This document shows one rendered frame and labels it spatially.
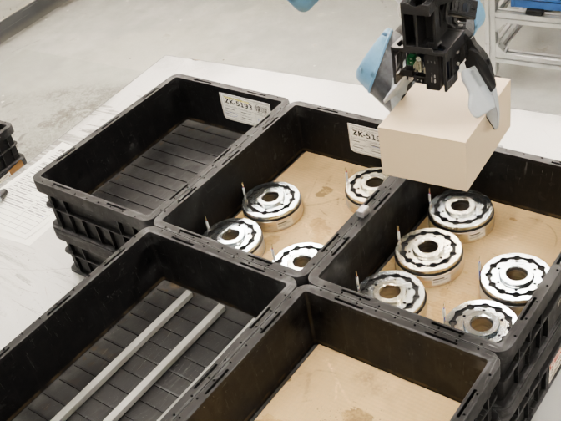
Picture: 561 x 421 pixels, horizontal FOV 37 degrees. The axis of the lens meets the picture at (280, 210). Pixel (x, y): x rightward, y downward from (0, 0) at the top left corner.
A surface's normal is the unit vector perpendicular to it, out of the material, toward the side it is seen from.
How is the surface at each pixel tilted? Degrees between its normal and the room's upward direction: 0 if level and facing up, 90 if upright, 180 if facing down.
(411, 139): 90
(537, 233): 0
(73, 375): 0
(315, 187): 0
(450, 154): 90
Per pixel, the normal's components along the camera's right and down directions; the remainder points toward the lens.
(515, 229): -0.16, -0.78
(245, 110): -0.58, 0.57
